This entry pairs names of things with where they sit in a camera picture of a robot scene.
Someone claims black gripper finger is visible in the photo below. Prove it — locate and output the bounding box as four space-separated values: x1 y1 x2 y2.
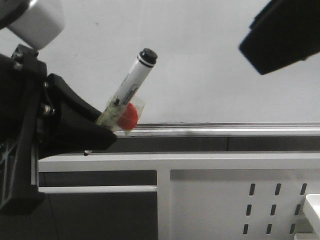
238 0 320 75

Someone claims white whiteboard marker black cap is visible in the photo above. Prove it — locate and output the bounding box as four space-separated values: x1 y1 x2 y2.
96 48 158 132

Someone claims white plastic bin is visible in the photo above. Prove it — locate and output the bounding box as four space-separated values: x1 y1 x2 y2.
293 194 320 240

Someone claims aluminium whiteboard marker tray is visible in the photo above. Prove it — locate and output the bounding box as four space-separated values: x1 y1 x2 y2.
115 122 320 138

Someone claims large white whiteboard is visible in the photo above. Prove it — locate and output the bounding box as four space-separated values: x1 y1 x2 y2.
0 0 320 123

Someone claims white metal pegboard frame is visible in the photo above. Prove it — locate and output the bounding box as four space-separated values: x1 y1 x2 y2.
39 152 320 240

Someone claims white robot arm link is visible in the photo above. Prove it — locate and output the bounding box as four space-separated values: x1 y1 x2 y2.
0 0 66 50

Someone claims red round magnet taped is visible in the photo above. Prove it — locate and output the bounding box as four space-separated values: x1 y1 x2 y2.
117 96 145 136

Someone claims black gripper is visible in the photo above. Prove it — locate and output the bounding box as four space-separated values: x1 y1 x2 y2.
0 44 117 215

